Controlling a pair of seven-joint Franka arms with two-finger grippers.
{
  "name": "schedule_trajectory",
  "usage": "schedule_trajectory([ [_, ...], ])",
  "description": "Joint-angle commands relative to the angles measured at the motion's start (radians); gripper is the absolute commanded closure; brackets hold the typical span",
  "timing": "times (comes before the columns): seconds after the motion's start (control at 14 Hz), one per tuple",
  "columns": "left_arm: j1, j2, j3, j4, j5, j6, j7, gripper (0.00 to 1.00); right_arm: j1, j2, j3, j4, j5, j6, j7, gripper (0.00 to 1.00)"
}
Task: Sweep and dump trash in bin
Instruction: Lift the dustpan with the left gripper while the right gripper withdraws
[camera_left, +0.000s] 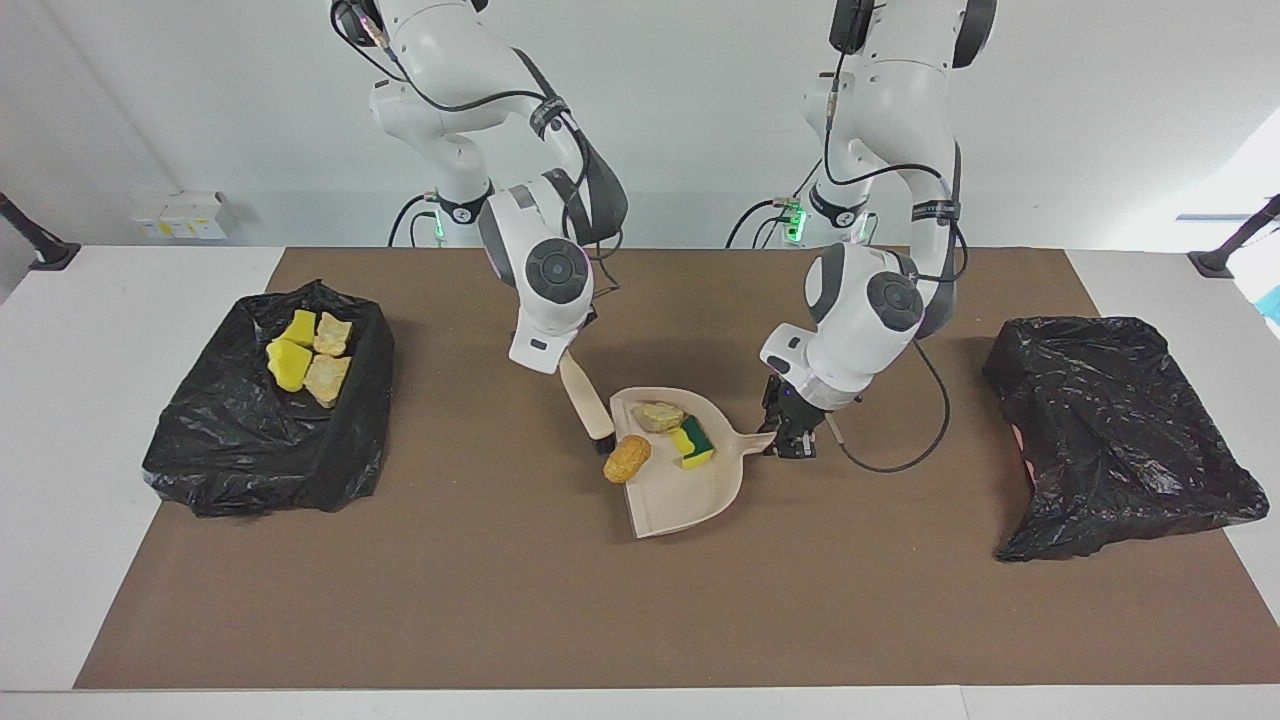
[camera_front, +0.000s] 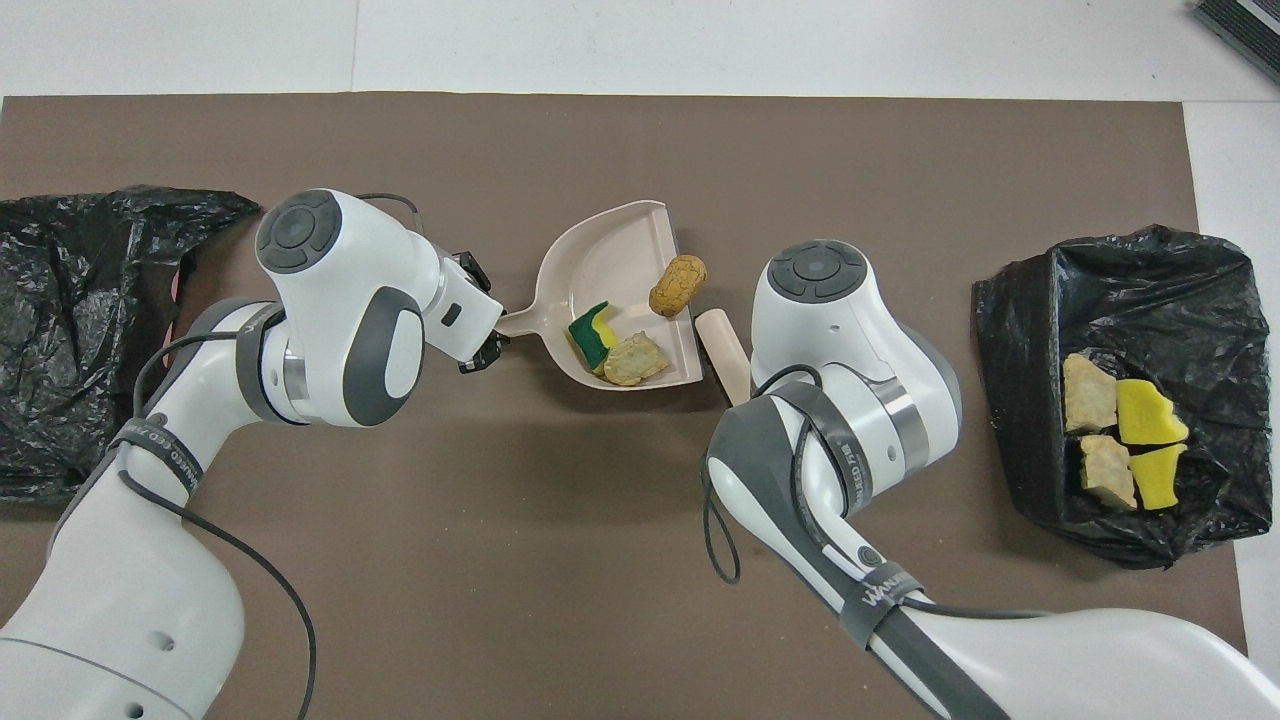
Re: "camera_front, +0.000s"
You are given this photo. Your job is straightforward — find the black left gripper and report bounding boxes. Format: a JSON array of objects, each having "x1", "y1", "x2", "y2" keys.
[{"x1": 445, "y1": 250, "x2": 511, "y2": 376}]

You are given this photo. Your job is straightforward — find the yellow green sponge piece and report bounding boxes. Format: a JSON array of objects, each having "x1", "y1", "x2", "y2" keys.
[
  {"x1": 567, "y1": 300, "x2": 623, "y2": 376},
  {"x1": 1115, "y1": 378, "x2": 1191, "y2": 447}
]

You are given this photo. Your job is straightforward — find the beige plastic dustpan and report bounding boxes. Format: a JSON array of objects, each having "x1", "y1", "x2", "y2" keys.
[{"x1": 494, "y1": 200, "x2": 707, "y2": 390}]

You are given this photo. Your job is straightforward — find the croissant bread piece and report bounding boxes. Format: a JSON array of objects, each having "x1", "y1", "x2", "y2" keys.
[
  {"x1": 1061, "y1": 352, "x2": 1120, "y2": 435},
  {"x1": 603, "y1": 332, "x2": 671, "y2": 388},
  {"x1": 1078, "y1": 433, "x2": 1139, "y2": 512}
]

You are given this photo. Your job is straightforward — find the brown round bun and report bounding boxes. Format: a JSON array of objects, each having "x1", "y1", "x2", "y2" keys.
[{"x1": 648, "y1": 254, "x2": 708, "y2": 319}]

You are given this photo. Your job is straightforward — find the beige hand brush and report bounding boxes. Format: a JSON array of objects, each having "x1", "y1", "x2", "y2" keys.
[{"x1": 695, "y1": 308, "x2": 753, "y2": 408}]

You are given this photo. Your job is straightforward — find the black trash bag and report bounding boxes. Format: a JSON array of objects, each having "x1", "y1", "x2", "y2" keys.
[
  {"x1": 972, "y1": 224, "x2": 1276, "y2": 571},
  {"x1": 0, "y1": 185, "x2": 263, "y2": 504}
]

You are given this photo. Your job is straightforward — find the brown table mat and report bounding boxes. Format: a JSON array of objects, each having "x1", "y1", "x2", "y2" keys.
[{"x1": 0, "y1": 93, "x2": 1254, "y2": 720}]

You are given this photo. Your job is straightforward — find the grey ribbed object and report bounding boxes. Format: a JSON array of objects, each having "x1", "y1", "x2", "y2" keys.
[{"x1": 1192, "y1": 0, "x2": 1280, "y2": 86}]

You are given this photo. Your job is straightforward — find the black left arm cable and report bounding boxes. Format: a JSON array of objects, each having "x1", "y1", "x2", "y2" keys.
[{"x1": 118, "y1": 190, "x2": 423, "y2": 720}]

